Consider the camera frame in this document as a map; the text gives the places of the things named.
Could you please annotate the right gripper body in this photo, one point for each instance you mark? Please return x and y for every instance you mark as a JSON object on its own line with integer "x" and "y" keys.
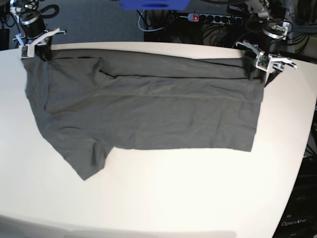
{"x": 36, "y": 34}

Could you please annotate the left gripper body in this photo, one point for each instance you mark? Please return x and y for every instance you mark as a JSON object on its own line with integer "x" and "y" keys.
{"x": 276, "y": 61}

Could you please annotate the grey T-shirt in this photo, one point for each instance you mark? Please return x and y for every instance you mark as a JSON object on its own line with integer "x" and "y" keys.
{"x": 87, "y": 102}

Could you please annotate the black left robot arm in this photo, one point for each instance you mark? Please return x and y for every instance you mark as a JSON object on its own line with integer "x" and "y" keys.
{"x": 266, "y": 24}

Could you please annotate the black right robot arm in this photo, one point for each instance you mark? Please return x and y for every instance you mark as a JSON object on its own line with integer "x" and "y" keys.
{"x": 28, "y": 9}

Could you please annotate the white power strip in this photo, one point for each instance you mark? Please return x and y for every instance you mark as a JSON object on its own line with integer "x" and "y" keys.
{"x": 214, "y": 19}

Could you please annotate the blue plastic box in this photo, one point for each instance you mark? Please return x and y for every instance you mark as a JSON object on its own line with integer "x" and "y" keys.
{"x": 154, "y": 4}

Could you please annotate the black OpenArm base box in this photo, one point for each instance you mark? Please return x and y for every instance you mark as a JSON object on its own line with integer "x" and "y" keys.
{"x": 299, "y": 219}

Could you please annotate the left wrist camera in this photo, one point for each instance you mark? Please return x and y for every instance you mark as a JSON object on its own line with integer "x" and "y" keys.
{"x": 262, "y": 63}

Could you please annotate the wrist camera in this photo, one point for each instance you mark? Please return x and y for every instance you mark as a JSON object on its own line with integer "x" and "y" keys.
{"x": 26, "y": 51}
{"x": 262, "y": 63}

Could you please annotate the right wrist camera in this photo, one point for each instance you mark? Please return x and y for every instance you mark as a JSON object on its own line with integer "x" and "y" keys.
{"x": 26, "y": 51}

